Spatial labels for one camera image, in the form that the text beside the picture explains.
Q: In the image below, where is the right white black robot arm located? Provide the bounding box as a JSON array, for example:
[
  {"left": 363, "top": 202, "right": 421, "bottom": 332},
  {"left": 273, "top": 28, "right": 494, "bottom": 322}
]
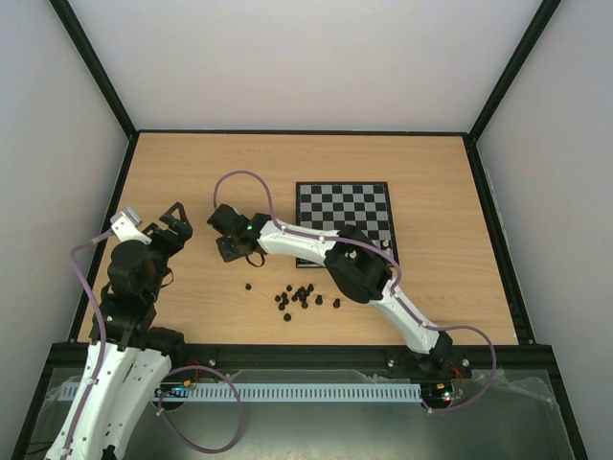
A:
[{"left": 207, "top": 204, "right": 452, "bottom": 376}]

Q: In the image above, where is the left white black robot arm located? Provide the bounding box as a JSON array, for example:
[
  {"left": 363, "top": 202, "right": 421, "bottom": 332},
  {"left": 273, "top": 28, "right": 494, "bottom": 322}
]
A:
[{"left": 45, "top": 202, "right": 193, "bottom": 459}]

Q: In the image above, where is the black grey chess board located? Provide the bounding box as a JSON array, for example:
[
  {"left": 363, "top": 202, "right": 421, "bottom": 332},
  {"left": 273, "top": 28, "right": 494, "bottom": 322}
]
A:
[{"left": 296, "top": 181, "right": 399, "bottom": 261}]

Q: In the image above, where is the clear plastic sheet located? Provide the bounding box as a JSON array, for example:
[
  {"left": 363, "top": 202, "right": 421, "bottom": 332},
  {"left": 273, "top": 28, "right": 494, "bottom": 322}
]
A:
[{"left": 468, "top": 369, "right": 559, "bottom": 417}]

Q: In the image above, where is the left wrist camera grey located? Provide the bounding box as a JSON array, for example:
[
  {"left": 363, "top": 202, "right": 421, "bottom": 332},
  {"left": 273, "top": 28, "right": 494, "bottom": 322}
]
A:
[{"left": 110, "top": 206, "right": 147, "bottom": 242}]

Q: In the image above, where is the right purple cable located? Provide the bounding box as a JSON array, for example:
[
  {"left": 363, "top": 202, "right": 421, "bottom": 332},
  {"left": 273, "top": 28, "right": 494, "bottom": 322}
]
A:
[{"left": 213, "top": 170, "right": 500, "bottom": 414}]

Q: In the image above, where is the purple cable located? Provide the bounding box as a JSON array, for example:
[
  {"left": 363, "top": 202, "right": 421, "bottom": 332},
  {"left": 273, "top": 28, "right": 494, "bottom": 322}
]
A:
[
  {"left": 213, "top": 170, "right": 500, "bottom": 414},
  {"left": 59, "top": 230, "right": 243, "bottom": 460}
]

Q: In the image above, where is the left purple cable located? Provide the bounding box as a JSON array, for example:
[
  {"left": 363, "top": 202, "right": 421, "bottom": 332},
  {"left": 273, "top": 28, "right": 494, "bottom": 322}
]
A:
[{"left": 59, "top": 230, "right": 243, "bottom": 460}]

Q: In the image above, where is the white slotted cable duct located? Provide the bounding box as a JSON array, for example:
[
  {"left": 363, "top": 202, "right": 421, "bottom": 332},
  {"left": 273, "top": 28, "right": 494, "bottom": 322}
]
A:
[{"left": 57, "top": 380, "right": 422, "bottom": 403}]

